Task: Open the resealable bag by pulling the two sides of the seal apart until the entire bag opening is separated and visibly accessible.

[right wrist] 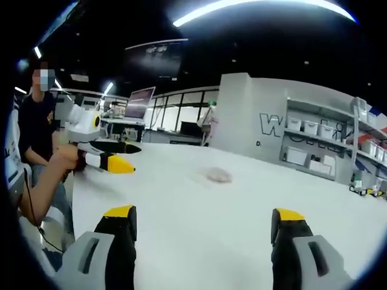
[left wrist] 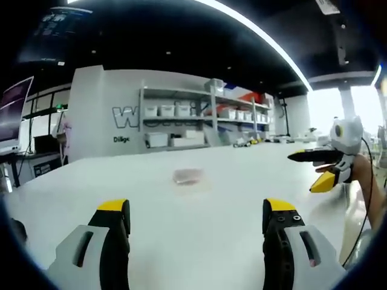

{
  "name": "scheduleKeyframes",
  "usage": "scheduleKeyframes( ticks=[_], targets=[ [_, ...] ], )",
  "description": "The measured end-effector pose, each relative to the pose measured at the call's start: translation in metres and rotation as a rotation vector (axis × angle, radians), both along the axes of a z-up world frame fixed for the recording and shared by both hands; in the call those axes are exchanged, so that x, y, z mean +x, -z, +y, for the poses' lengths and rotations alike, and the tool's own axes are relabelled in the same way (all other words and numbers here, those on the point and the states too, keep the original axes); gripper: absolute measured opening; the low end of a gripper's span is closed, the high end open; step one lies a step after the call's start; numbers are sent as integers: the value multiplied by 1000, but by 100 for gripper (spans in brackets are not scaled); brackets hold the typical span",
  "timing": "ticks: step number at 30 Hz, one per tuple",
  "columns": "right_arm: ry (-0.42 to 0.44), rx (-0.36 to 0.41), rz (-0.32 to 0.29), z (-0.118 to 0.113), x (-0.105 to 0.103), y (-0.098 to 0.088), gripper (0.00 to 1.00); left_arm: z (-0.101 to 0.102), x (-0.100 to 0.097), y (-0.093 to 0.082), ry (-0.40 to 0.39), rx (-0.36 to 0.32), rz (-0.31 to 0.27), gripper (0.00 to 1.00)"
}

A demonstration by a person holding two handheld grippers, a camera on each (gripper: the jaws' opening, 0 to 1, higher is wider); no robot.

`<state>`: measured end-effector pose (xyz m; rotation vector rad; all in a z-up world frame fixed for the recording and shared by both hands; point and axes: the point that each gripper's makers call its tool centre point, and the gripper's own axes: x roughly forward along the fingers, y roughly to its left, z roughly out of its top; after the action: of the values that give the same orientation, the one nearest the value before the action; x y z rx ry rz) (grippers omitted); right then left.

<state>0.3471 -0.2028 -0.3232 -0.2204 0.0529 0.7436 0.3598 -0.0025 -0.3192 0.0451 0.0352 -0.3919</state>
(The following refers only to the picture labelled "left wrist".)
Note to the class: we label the computer monitor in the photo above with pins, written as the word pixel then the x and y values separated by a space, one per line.
pixel 13 114

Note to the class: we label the grey metal shelving unit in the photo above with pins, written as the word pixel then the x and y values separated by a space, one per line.
pixel 208 121

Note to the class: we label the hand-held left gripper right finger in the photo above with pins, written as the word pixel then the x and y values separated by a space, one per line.
pixel 302 241

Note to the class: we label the ceiling-hung dark screen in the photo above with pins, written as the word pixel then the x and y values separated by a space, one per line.
pixel 51 33

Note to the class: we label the black laptop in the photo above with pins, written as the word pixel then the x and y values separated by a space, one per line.
pixel 45 144

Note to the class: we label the clear resealable bag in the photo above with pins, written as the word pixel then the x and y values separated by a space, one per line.
pixel 189 178

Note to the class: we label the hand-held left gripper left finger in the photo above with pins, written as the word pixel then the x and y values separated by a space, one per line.
pixel 90 241

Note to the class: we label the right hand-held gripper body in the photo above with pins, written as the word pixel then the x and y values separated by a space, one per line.
pixel 347 136

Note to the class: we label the row of white storage boxes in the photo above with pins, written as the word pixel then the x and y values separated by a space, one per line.
pixel 193 111

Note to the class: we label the ceiling light strip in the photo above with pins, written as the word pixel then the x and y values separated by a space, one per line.
pixel 272 42

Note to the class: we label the small tools on table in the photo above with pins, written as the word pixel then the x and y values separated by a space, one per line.
pixel 246 143

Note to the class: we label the black floor stand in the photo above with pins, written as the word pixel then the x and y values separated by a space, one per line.
pixel 285 117

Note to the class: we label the dark side desk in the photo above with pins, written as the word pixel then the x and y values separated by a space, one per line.
pixel 30 163

